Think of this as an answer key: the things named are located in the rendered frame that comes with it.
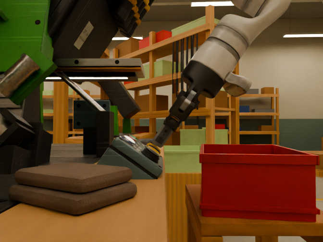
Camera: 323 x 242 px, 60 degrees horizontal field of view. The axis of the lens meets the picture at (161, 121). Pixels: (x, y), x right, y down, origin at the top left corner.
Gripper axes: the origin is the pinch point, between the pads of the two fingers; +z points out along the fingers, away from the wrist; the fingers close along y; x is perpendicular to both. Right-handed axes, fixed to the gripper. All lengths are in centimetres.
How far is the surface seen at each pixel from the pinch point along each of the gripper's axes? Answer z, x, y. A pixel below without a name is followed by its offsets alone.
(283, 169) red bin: -7.7, 21.6, -0.8
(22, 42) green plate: 0.5, -31.6, -1.5
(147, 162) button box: 3.6, 0.1, 12.8
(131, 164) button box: 5.1, -1.4, 12.8
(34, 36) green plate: -1.6, -30.5, -1.8
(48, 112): 174, -334, -861
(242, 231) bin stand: 5.5, 21.3, 0.5
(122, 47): -71, -132, -413
